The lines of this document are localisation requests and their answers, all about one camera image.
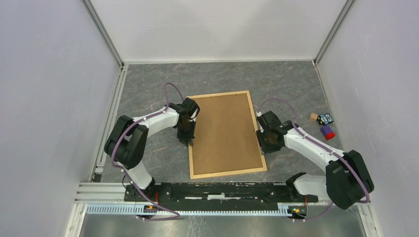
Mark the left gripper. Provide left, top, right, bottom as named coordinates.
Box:
left=176, top=119, right=196, bottom=147

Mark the wooden picture frame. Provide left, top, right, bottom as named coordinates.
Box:
left=186, top=90, right=268, bottom=180

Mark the brown backing board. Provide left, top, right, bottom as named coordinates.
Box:
left=190, top=93, right=264, bottom=176

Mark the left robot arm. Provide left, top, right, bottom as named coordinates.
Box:
left=104, top=98, right=200, bottom=201

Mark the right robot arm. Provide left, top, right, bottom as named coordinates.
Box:
left=256, top=111, right=375, bottom=210

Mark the small wooden cube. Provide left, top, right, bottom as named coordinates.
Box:
left=309, top=113, right=319, bottom=122

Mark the red purple block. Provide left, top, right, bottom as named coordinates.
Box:
left=320, top=125, right=335, bottom=141

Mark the black blue toy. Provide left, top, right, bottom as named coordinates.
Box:
left=316, top=113, right=334, bottom=126

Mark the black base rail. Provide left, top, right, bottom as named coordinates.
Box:
left=122, top=182, right=319, bottom=221

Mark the white slotted cable duct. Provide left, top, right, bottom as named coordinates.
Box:
left=85, top=204, right=305, bottom=217

